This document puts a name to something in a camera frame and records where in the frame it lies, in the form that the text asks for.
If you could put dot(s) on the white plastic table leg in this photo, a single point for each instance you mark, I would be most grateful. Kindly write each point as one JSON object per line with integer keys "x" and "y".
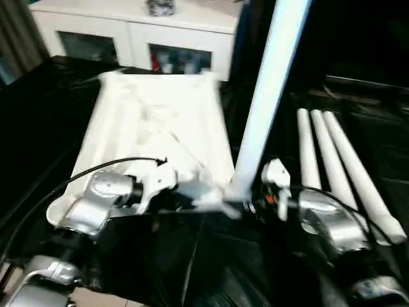
{"x": 332, "y": 160}
{"x": 271, "y": 80}
{"x": 358, "y": 179}
{"x": 308, "y": 153}

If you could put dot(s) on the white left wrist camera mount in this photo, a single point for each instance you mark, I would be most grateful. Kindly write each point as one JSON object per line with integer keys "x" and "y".
{"x": 156, "y": 187}

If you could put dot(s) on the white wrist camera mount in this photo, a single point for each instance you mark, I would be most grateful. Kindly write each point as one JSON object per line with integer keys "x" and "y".
{"x": 278, "y": 179}
{"x": 156, "y": 187}

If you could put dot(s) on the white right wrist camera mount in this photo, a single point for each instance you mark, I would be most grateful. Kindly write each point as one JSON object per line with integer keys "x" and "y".
{"x": 278, "y": 179}

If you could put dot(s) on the black panel with blue edge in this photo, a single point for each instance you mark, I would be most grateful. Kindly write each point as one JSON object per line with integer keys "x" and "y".
{"x": 246, "y": 38}

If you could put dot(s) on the black mat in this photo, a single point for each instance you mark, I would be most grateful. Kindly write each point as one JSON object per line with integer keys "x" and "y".
{"x": 207, "y": 256}

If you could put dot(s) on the white plastic table top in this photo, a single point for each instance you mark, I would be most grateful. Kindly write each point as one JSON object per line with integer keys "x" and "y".
{"x": 153, "y": 128}

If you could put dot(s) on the white glass-door cabinet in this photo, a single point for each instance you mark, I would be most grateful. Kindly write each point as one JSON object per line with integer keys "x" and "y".
{"x": 128, "y": 35}

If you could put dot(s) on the black and white bundle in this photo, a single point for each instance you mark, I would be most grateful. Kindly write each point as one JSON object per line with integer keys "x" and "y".
{"x": 161, "y": 7}

